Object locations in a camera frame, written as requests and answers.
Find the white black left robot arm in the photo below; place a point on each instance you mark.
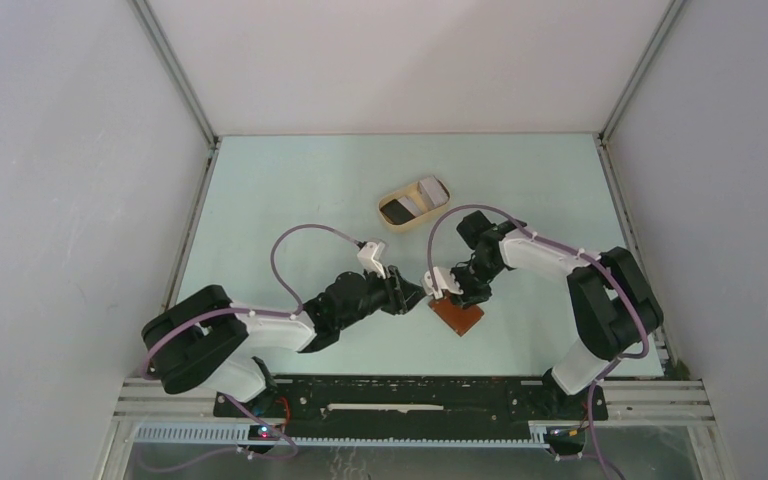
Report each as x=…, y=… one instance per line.
x=209, y=341

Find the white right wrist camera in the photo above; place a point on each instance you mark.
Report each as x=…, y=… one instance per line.
x=436, y=282

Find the aluminium frame rail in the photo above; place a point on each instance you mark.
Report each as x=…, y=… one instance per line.
x=628, y=403

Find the white small card stack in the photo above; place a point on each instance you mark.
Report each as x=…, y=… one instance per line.
x=410, y=206

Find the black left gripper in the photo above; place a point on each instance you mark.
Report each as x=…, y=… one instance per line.
x=400, y=294

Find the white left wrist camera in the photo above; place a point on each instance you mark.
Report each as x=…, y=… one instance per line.
x=370, y=255

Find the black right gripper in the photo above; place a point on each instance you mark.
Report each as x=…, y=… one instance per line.
x=468, y=297

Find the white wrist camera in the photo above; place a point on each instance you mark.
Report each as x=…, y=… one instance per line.
x=436, y=282
x=370, y=255

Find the beige oval tray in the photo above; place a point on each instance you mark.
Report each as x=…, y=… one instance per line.
x=411, y=190

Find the brown leather card holder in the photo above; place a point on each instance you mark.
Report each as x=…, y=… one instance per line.
x=458, y=318

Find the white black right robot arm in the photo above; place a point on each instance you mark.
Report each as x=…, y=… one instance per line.
x=613, y=305

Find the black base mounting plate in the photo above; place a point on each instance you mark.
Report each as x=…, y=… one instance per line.
x=424, y=408

